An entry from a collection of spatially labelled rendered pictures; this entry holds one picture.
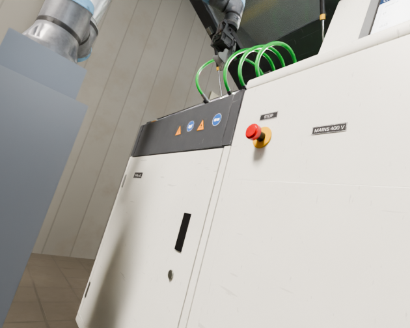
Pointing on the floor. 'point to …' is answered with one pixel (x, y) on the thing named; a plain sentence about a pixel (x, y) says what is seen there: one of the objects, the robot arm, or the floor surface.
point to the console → (324, 196)
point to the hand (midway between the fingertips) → (222, 69)
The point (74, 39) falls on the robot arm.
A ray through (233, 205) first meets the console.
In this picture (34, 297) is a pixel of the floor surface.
